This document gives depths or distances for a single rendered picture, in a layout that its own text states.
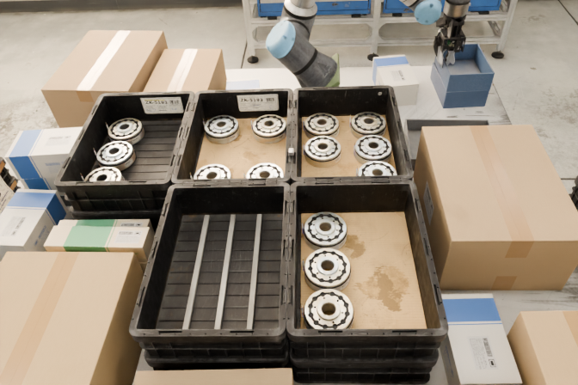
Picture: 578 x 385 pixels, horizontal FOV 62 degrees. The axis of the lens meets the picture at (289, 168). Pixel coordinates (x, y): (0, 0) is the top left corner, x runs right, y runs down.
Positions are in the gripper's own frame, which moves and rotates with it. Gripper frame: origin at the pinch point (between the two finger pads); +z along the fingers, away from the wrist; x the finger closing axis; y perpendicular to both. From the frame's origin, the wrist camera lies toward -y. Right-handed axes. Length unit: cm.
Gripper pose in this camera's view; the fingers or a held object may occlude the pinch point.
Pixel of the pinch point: (443, 64)
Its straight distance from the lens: 183.4
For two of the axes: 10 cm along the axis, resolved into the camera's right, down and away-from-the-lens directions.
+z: 0.5, 7.2, 6.9
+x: 10.0, -0.3, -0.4
